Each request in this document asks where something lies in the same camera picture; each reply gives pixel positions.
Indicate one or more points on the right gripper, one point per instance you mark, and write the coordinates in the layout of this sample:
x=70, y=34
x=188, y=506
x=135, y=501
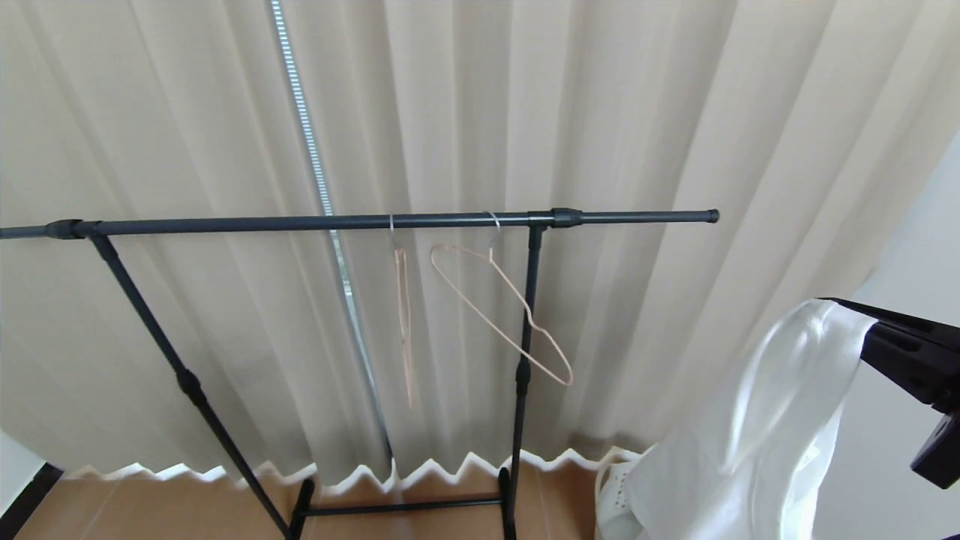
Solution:
x=941, y=454

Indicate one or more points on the white garment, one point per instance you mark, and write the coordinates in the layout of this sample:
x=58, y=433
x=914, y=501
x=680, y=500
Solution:
x=750, y=450

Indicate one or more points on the pink clothes hanger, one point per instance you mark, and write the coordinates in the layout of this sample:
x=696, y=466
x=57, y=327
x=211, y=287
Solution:
x=403, y=300
x=495, y=322

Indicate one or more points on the white laundry basket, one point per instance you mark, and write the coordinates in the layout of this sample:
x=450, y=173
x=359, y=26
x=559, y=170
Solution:
x=609, y=495

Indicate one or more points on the black clothes rack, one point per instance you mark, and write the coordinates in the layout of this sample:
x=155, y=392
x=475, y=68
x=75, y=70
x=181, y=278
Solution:
x=225, y=223

